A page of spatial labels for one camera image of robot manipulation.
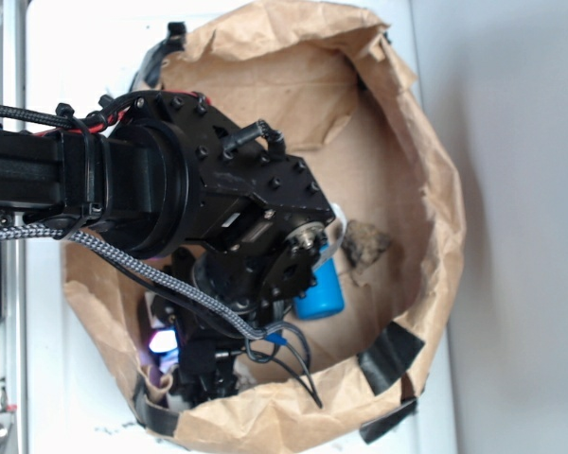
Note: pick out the aluminium frame rail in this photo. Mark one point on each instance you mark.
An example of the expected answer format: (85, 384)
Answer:
(13, 362)

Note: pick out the white paper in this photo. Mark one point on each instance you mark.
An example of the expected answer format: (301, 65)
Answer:
(243, 376)

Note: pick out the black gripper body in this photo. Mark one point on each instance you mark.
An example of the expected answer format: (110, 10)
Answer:
(207, 346)

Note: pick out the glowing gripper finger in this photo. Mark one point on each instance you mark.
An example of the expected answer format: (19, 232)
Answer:
(163, 341)

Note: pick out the blue plastic bottle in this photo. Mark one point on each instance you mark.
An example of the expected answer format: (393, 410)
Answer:
(325, 298)

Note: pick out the brown rock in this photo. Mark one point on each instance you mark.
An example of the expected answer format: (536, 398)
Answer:
(363, 244)

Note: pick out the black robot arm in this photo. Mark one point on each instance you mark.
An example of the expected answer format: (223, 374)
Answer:
(219, 221)

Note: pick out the brown paper bag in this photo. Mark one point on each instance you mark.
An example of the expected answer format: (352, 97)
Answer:
(325, 75)

